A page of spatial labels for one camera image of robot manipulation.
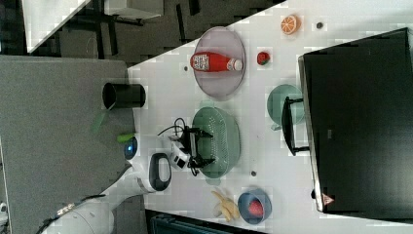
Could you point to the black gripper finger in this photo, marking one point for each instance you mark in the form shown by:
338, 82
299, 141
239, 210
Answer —
205, 161
202, 133

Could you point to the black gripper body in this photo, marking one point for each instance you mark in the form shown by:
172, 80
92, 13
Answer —
189, 145

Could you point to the green oval strainer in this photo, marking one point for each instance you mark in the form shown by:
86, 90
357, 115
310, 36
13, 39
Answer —
225, 145

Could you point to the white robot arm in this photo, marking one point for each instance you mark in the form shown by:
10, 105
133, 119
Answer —
150, 159

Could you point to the yellow banana toy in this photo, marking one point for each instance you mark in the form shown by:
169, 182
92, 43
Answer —
225, 207

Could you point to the green tape piece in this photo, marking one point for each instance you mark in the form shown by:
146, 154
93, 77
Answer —
124, 138

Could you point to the red ketchup bottle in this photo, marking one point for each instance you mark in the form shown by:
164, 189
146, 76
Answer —
214, 62

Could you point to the blue bowl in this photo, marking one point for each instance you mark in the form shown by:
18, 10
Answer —
246, 198

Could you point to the red fruit in bowl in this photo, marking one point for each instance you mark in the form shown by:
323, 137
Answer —
255, 208

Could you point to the grey round plate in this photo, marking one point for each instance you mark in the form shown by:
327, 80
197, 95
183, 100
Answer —
227, 43

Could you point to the green mug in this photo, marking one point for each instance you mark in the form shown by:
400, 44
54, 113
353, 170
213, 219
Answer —
275, 102

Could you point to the black cylinder cup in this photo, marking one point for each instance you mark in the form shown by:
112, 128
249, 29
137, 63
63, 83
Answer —
123, 95

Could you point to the red strawberry toy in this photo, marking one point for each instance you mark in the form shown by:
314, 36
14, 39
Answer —
263, 58

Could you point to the orange slice toy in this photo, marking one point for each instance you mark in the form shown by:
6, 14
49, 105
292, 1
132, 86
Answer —
290, 24

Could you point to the black toaster oven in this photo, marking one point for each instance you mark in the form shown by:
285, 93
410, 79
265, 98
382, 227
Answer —
358, 110

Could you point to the white side table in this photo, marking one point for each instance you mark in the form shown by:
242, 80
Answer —
42, 18

